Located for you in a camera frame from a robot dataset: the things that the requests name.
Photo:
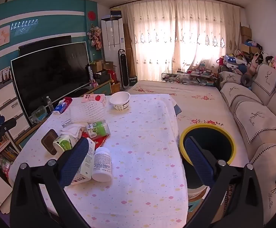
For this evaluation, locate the clear bottle green label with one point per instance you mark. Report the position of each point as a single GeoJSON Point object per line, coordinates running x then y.
{"type": "Point", "coordinates": [100, 129]}

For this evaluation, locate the grey cloth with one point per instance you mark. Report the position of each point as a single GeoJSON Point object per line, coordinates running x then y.
{"type": "Point", "coordinates": [177, 110]}

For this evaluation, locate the black white tower fan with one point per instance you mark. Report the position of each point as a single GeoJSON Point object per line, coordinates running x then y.
{"type": "Point", "coordinates": [123, 68]}

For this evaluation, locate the brown leaning board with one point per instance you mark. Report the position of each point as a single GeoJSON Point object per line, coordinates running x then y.
{"type": "Point", "coordinates": [129, 52]}

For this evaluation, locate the white paper bowl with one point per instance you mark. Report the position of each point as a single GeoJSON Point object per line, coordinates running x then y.
{"type": "Point", "coordinates": [120, 99]}

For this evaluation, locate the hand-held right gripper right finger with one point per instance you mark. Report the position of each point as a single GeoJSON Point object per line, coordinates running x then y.
{"type": "Point", "coordinates": [199, 161]}

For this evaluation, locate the red round wall ornament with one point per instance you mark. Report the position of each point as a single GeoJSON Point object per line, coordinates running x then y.
{"type": "Point", "coordinates": [91, 15]}

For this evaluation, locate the brown wallet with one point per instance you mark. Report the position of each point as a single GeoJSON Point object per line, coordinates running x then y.
{"type": "Point", "coordinates": [48, 142]}

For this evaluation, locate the pink carton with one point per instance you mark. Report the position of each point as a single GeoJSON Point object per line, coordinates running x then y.
{"type": "Point", "coordinates": [97, 98]}

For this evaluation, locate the beige embroidered curtains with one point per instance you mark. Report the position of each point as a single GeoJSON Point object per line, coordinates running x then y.
{"type": "Point", "coordinates": [175, 33]}

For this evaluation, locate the beige sofa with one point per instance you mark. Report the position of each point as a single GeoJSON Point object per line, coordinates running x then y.
{"type": "Point", "coordinates": [266, 128]}

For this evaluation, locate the grey neck pillow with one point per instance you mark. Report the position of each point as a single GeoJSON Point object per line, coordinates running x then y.
{"type": "Point", "coordinates": [246, 78]}

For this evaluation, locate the large black television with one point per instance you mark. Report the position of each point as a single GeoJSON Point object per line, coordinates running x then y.
{"type": "Point", "coordinates": [50, 76]}

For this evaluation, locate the photo frame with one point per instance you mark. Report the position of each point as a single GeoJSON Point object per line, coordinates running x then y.
{"type": "Point", "coordinates": [1, 76]}

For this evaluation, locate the blue star print pillow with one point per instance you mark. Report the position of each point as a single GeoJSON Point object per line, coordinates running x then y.
{"type": "Point", "coordinates": [234, 60]}

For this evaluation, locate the yellow rim trash bin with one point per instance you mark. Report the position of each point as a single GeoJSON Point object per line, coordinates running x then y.
{"type": "Point", "coordinates": [211, 137]}

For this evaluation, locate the white tissue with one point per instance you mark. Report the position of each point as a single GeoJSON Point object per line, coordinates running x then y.
{"type": "Point", "coordinates": [72, 129]}

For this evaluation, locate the red box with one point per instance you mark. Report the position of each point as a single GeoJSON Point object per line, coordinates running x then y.
{"type": "Point", "coordinates": [111, 76]}

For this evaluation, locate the white drawer unit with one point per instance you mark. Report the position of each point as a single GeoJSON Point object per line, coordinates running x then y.
{"type": "Point", "coordinates": [7, 99]}

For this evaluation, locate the red packet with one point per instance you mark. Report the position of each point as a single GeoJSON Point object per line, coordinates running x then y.
{"type": "Point", "coordinates": [102, 141]}

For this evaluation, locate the blue white tissue pack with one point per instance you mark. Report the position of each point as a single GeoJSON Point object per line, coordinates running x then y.
{"type": "Point", "coordinates": [60, 108]}

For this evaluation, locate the white milk carton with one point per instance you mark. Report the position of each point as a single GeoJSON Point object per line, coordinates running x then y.
{"type": "Point", "coordinates": [88, 161]}

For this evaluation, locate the green yellow television cabinet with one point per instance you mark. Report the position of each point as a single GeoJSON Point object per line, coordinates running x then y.
{"type": "Point", "coordinates": [102, 87]}

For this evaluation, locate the artificial flower decoration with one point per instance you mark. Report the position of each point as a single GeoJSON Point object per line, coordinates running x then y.
{"type": "Point", "coordinates": [95, 38]}

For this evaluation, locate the spotted white tablecloth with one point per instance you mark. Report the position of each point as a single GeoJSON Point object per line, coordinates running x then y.
{"type": "Point", "coordinates": [140, 147]}

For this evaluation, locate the black long box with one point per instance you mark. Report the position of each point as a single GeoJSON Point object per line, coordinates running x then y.
{"type": "Point", "coordinates": [90, 74]}

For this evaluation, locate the pile of plush toys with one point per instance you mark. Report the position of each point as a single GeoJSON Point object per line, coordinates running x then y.
{"type": "Point", "coordinates": [275, 61]}

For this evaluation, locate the red handbag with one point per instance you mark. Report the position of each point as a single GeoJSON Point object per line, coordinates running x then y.
{"type": "Point", "coordinates": [221, 61]}

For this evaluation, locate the floral bed sheet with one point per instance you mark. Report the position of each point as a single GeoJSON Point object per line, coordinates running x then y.
{"type": "Point", "coordinates": [194, 104]}

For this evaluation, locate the open cardboard box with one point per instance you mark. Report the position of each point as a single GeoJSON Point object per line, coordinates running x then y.
{"type": "Point", "coordinates": [97, 66]}

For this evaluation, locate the green label white container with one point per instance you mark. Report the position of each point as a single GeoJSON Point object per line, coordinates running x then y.
{"type": "Point", "coordinates": [63, 142]}

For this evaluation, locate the clear plastic container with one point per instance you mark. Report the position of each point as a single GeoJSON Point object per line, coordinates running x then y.
{"type": "Point", "coordinates": [39, 115]}

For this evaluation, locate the white standing air conditioner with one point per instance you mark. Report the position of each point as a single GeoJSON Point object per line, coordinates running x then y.
{"type": "Point", "coordinates": [111, 40]}

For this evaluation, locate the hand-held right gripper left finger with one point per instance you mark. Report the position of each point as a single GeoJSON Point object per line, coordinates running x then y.
{"type": "Point", "coordinates": [73, 161]}

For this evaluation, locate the round wooden stool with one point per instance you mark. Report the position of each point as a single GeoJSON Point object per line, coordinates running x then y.
{"type": "Point", "coordinates": [197, 194]}

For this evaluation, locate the white pill bottle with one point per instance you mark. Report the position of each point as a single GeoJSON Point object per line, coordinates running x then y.
{"type": "Point", "coordinates": [102, 163]}

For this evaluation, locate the black screen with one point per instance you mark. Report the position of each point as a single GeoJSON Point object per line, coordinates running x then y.
{"type": "Point", "coordinates": [45, 44]}

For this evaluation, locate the glass coffee table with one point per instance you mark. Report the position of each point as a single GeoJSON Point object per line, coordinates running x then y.
{"type": "Point", "coordinates": [190, 77]}

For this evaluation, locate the clear water bottle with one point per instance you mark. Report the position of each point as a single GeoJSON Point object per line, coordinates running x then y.
{"type": "Point", "coordinates": [49, 104]}

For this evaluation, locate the stacked cardboard boxes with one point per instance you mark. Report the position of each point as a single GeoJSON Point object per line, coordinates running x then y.
{"type": "Point", "coordinates": [247, 40]}

